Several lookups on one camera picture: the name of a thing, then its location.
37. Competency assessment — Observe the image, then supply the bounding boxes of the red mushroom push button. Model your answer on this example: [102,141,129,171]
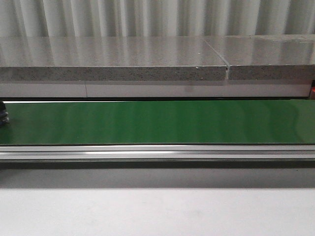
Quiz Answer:
[0,101,9,126]

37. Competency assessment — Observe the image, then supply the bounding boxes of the green conveyor belt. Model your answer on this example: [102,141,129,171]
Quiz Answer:
[0,99,315,145]

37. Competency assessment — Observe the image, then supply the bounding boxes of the grey stone countertop slab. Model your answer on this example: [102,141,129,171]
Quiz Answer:
[0,36,226,82]

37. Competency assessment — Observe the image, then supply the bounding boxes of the white pleated curtain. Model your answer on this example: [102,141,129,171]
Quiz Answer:
[0,0,315,37]

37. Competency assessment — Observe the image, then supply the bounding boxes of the aluminium conveyor side rail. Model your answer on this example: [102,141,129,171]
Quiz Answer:
[0,145,315,162]

